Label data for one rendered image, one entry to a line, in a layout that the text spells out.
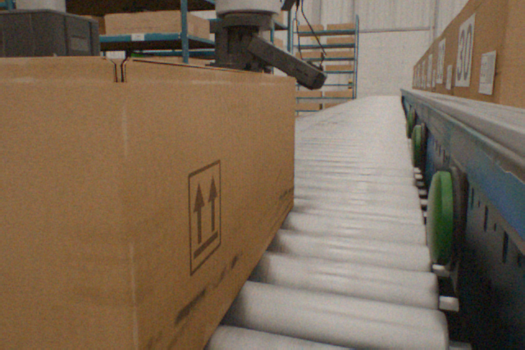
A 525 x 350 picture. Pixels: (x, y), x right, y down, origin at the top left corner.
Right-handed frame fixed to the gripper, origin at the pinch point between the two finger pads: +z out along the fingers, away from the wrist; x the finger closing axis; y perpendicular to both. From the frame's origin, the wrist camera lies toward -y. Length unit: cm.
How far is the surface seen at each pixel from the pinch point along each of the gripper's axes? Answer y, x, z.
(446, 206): -22.1, 26.9, -2.7
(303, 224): -8.5, 9.6, 5.8
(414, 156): -21.6, -12.1, 0.2
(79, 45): 55, -27, -20
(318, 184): -6.8, -10.1, 5.6
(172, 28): 79, -113, -36
